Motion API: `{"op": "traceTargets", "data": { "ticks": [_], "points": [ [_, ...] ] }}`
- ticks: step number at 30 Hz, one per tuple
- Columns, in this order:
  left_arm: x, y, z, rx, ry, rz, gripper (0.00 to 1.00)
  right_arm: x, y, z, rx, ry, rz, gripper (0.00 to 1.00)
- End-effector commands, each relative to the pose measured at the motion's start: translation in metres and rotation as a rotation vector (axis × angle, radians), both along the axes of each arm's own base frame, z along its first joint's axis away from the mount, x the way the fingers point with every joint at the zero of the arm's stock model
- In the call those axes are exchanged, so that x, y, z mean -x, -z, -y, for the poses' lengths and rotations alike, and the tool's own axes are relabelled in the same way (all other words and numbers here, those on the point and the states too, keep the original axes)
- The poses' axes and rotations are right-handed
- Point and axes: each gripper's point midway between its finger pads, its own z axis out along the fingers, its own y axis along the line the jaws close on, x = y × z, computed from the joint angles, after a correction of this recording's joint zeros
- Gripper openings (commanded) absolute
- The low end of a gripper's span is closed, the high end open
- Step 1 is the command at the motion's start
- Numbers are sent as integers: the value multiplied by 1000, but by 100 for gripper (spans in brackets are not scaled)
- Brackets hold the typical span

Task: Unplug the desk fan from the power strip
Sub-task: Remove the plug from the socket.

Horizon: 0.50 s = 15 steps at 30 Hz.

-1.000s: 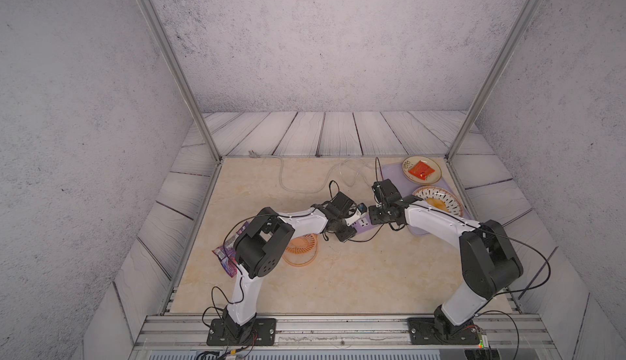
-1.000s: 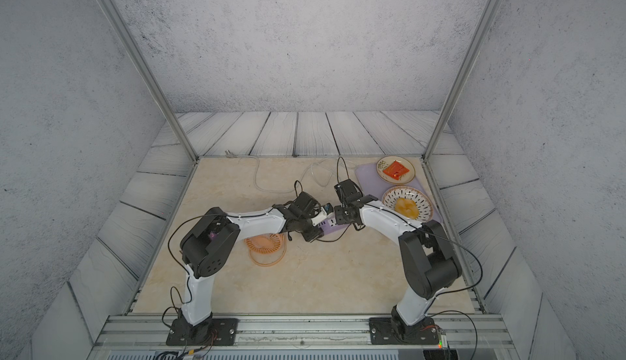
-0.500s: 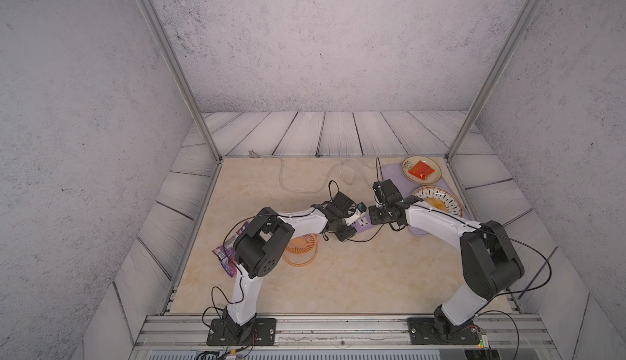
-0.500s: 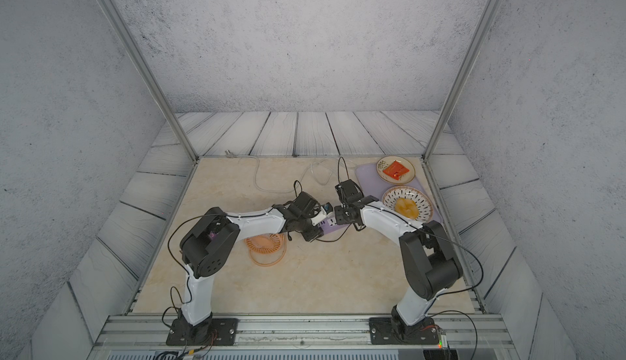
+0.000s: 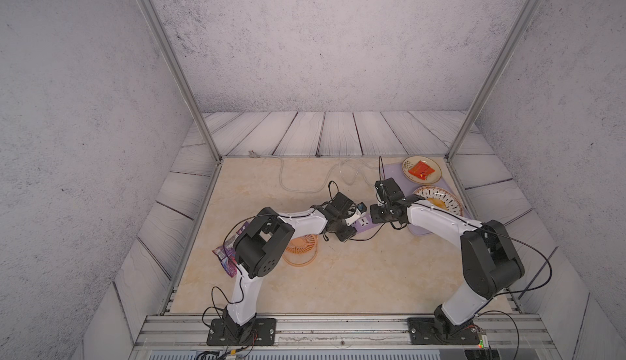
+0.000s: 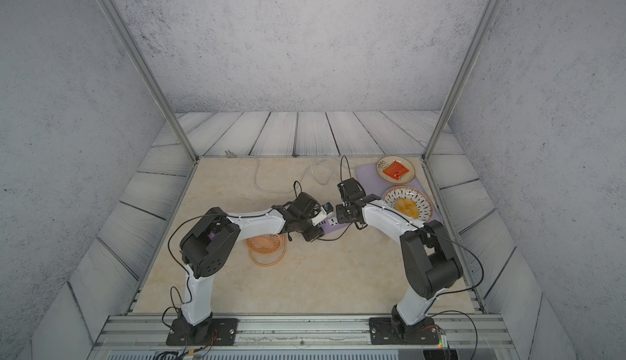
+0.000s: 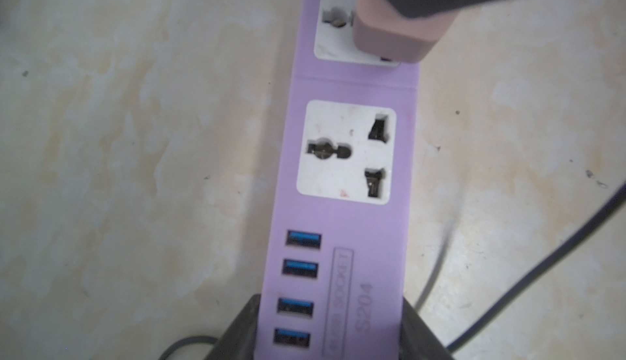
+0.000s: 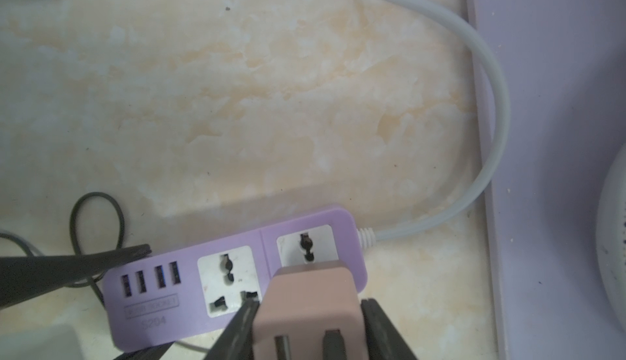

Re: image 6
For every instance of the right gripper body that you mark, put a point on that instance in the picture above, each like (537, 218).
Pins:
(341, 212)

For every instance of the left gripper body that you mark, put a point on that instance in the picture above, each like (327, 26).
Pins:
(307, 227)

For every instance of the purple power strip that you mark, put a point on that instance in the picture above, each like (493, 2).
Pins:
(331, 224)

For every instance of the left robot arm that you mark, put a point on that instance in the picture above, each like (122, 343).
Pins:
(205, 249)

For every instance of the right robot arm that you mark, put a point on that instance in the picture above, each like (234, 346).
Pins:
(431, 262)

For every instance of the purple placemat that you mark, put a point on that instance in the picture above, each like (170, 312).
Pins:
(373, 183)

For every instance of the beige plate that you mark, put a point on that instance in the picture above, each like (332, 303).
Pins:
(387, 160)

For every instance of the red packet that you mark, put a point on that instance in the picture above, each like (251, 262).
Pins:
(396, 170)

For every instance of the yellow food in bowl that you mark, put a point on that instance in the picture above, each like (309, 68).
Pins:
(407, 207)

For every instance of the white patterned bowl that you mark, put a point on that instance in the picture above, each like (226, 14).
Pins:
(422, 201)

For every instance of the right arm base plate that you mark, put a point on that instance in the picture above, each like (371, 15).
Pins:
(390, 331)

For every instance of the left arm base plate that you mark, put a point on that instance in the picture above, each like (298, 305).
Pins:
(200, 331)

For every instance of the aluminium front rail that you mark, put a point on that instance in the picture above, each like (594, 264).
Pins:
(453, 335)

